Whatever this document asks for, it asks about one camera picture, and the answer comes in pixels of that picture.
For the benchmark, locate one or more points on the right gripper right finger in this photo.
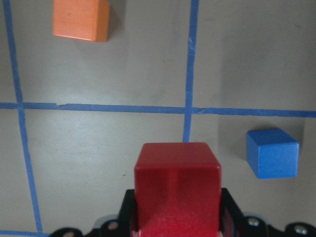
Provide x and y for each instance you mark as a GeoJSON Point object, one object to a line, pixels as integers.
{"type": "Point", "coordinates": [230, 215]}

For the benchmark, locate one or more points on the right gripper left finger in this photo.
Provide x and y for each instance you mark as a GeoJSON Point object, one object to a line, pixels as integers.
{"type": "Point", "coordinates": [126, 215]}

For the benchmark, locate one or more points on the red wooden block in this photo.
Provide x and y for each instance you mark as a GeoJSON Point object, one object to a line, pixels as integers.
{"type": "Point", "coordinates": [177, 190]}

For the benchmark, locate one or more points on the blue wooden block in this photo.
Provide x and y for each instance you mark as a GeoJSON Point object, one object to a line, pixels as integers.
{"type": "Point", "coordinates": [272, 154]}

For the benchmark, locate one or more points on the orange wooden block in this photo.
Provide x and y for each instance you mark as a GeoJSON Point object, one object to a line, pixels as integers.
{"type": "Point", "coordinates": [81, 19]}

